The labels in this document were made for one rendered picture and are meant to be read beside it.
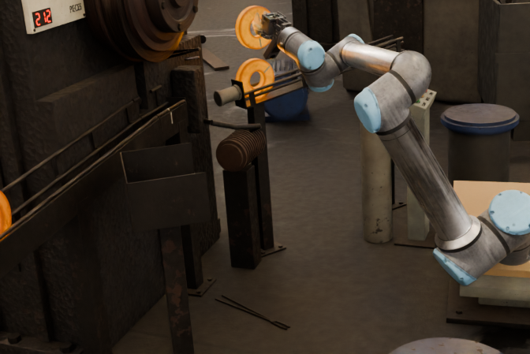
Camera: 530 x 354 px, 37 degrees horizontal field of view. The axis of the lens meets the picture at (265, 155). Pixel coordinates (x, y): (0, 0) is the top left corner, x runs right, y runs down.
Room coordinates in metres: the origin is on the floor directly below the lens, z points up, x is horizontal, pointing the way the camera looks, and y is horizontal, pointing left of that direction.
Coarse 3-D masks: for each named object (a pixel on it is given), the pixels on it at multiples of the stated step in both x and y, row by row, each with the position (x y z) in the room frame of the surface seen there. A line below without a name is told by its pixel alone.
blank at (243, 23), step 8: (248, 8) 2.87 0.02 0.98; (256, 8) 2.88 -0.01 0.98; (264, 8) 2.89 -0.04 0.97; (240, 16) 2.86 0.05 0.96; (248, 16) 2.86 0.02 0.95; (240, 24) 2.84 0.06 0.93; (248, 24) 2.85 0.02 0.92; (240, 32) 2.83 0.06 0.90; (248, 32) 2.85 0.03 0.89; (240, 40) 2.85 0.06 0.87; (248, 40) 2.85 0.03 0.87; (256, 40) 2.87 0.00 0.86; (264, 40) 2.89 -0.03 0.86; (256, 48) 2.87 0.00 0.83
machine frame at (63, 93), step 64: (0, 0) 2.18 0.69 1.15; (0, 64) 2.17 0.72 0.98; (64, 64) 2.30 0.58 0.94; (128, 64) 2.56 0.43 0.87; (192, 64) 2.94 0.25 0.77; (0, 128) 2.18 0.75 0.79; (64, 128) 2.17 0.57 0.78; (64, 256) 2.16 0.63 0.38; (128, 256) 2.38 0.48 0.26; (0, 320) 2.26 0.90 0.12; (64, 320) 2.17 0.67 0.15; (128, 320) 2.34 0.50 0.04
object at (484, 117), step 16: (448, 112) 3.20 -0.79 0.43; (464, 112) 3.18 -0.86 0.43; (480, 112) 3.17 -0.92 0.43; (496, 112) 3.15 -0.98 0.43; (512, 112) 3.13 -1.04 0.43; (448, 128) 3.12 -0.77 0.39; (464, 128) 3.03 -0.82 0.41; (480, 128) 3.00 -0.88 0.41; (496, 128) 3.00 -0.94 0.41; (512, 128) 3.03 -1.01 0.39; (448, 144) 3.17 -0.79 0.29; (464, 144) 3.07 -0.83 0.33; (480, 144) 3.03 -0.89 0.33; (496, 144) 3.04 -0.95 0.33; (448, 160) 3.17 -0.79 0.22; (464, 160) 3.07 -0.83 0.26; (480, 160) 3.03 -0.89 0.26; (496, 160) 3.04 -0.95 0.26; (448, 176) 3.17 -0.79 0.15; (464, 176) 3.06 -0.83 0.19; (480, 176) 3.03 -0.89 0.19; (496, 176) 3.04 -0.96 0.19
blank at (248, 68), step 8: (248, 64) 2.87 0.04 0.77; (256, 64) 2.89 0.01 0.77; (264, 64) 2.91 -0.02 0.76; (240, 72) 2.86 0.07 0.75; (248, 72) 2.87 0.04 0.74; (264, 72) 2.91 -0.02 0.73; (272, 72) 2.93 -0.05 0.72; (240, 80) 2.85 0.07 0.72; (248, 80) 2.87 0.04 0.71; (264, 80) 2.91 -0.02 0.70; (272, 80) 2.93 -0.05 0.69; (248, 88) 2.87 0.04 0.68; (264, 96) 2.90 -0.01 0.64
